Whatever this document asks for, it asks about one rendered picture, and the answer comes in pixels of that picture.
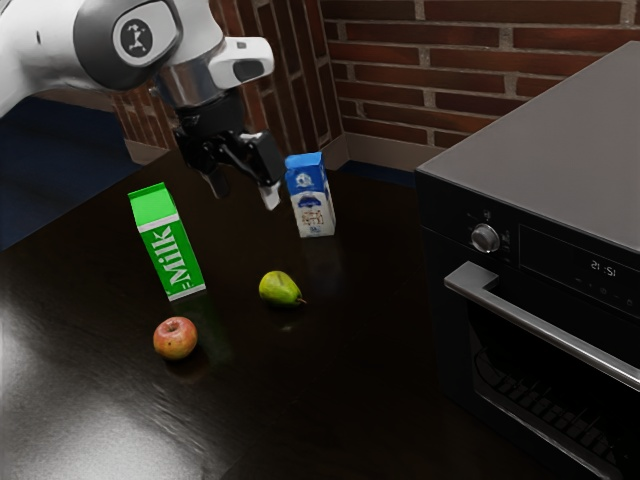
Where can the green milk carton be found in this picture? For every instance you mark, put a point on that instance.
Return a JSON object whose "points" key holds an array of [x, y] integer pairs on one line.
{"points": [[169, 240]]}

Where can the red apple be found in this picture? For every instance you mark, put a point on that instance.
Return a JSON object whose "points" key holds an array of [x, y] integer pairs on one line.
{"points": [[175, 338]]}

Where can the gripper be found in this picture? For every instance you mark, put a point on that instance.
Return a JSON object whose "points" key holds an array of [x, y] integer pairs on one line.
{"points": [[210, 132]]}

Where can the blue and white milk carton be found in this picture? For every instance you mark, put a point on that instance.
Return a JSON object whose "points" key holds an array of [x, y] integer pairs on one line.
{"points": [[311, 197]]}

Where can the green pear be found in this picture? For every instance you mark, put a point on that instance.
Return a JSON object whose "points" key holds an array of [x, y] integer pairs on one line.
{"points": [[277, 290]]}

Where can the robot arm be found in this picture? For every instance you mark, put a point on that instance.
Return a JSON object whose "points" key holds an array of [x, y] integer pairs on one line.
{"points": [[45, 45]]}

